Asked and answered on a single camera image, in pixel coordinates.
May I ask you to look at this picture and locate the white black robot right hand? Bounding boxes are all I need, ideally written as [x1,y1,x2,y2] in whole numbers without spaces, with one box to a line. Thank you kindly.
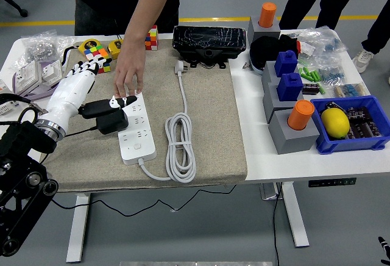
[377,236,390,266]

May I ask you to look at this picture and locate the person's left hand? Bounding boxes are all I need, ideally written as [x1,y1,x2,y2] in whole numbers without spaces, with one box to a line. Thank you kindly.
[113,38,147,98]

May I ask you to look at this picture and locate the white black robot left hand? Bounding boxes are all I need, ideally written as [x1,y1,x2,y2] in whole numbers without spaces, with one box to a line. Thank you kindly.
[38,54,138,131]

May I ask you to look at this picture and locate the black adapter cord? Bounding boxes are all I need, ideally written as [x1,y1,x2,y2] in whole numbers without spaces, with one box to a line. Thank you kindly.
[50,126,238,218]

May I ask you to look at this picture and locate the black plug adapter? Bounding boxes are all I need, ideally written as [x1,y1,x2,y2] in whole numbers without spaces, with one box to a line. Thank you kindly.
[96,109,130,135]

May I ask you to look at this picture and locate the white power strip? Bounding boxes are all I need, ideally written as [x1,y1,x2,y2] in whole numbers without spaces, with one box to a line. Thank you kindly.
[113,92,157,165]

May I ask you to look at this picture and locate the square yellow tape measure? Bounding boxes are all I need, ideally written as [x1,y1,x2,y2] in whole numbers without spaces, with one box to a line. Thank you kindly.
[107,34,125,60]

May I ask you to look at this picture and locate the purple tray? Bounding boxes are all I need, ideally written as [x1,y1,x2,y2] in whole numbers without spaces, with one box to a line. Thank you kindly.
[12,60,64,101]

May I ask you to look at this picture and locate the white socket box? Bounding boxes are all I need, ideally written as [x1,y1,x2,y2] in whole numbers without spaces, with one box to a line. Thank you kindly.
[15,61,43,95]
[41,60,63,84]

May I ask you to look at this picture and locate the colourful puzzle cube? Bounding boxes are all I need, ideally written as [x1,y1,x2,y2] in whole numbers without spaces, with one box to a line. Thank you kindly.
[144,24,159,51]
[83,45,113,74]

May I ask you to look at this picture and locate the round yellow black tape measure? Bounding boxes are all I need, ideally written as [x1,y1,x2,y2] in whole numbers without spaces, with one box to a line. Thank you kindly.
[62,38,103,65]

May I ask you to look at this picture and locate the empty clear plastic bag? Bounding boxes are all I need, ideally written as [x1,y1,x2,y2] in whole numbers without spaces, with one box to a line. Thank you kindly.
[56,35,77,54]

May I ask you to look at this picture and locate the clear bag metal nuts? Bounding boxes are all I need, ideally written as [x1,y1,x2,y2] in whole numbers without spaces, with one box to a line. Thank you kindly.
[9,30,59,71]

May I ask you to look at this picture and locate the white circuit breaker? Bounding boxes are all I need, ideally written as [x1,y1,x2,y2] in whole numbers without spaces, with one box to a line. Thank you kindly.
[0,78,21,117]

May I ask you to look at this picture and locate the person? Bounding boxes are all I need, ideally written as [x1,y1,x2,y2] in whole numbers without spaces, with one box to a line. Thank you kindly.
[352,0,390,74]
[278,0,375,32]
[73,0,180,37]

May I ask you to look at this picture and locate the black desk control panel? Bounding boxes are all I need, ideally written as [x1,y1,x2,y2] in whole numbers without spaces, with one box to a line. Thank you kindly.
[308,177,357,188]

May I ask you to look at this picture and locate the black plastic-wrapped device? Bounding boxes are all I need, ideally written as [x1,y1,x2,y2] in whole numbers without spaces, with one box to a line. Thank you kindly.
[172,25,247,69]

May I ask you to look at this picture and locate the white table leg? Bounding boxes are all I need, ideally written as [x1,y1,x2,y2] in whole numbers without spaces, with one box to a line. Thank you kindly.
[66,192,91,264]
[280,182,311,248]

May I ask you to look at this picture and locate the grey-brown mat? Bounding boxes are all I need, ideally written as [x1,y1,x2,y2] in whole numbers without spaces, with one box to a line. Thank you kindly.
[34,38,248,194]

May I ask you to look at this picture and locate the blue plastic bin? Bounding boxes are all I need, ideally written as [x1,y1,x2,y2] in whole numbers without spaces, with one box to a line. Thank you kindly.
[310,95,390,156]

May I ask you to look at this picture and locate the dark brown capacitor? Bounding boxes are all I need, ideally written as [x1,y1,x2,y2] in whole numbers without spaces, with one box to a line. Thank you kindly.
[346,107,373,123]
[367,121,384,138]
[347,121,371,140]
[301,83,321,95]

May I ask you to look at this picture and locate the pale blue dish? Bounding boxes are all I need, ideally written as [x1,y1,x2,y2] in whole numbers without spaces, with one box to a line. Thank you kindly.
[249,57,264,76]

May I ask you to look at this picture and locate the grey under-desk control box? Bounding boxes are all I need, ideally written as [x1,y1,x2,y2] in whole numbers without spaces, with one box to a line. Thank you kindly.
[259,182,284,201]

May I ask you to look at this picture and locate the yellow lemon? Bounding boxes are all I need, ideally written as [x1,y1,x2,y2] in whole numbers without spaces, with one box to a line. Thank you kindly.
[320,107,350,140]

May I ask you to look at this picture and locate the grey socket block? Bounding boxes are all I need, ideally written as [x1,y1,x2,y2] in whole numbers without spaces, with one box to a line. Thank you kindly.
[262,81,305,124]
[268,109,321,156]
[261,60,301,85]
[247,16,281,45]

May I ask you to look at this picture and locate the orange cylinder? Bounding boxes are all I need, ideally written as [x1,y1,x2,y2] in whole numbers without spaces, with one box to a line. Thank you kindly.
[258,2,277,29]
[287,99,315,131]

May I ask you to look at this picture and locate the black metal clip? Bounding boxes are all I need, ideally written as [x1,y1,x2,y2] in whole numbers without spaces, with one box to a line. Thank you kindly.
[324,101,347,114]

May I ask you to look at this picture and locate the blue square peg block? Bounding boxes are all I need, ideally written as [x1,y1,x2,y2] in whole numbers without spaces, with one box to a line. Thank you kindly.
[276,73,303,102]
[274,49,299,78]

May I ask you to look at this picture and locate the clear bag beige blue resistors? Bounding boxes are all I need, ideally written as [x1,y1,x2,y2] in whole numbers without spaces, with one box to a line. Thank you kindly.
[333,82,371,98]

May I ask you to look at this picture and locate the white label packet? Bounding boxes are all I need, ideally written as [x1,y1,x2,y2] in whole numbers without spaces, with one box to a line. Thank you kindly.
[300,41,316,56]

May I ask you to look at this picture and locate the small clear bag blue resistors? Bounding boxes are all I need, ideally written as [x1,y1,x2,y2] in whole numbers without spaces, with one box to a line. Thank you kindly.
[313,55,347,84]

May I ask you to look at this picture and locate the large clear bag blue resistors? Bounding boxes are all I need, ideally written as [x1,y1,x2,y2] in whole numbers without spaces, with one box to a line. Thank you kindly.
[297,26,348,58]

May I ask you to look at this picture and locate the white power strip cable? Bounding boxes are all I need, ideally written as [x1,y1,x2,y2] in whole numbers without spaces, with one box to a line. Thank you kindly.
[136,60,197,184]

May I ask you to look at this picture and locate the black hanging power cable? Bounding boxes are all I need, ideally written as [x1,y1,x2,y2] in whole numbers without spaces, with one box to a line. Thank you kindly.
[272,183,283,266]

